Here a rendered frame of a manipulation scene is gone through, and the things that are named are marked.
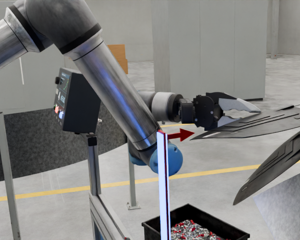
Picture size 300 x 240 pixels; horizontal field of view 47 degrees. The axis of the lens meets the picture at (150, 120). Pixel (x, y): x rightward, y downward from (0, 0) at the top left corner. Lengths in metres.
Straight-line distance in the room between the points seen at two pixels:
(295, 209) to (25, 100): 6.09
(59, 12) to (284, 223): 0.60
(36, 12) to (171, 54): 5.99
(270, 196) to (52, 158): 1.74
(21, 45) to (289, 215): 0.66
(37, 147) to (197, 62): 4.96
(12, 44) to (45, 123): 1.48
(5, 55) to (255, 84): 6.75
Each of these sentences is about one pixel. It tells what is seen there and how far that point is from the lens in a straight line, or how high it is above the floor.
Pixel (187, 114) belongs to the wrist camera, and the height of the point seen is 1.19.
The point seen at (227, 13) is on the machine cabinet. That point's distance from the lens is 7.04.
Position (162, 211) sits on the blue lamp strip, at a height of 1.05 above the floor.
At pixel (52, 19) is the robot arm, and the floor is 1.39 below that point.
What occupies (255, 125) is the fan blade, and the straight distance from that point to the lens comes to 0.67.
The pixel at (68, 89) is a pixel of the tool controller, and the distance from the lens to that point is 1.13.
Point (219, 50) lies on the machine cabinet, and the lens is 6.97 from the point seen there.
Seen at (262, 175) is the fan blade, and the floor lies 0.99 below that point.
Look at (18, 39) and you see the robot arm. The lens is 0.81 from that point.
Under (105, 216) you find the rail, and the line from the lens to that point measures 1.03.
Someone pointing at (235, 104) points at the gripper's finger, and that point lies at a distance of 0.78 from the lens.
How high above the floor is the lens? 1.35
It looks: 13 degrees down
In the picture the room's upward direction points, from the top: 3 degrees counter-clockwise
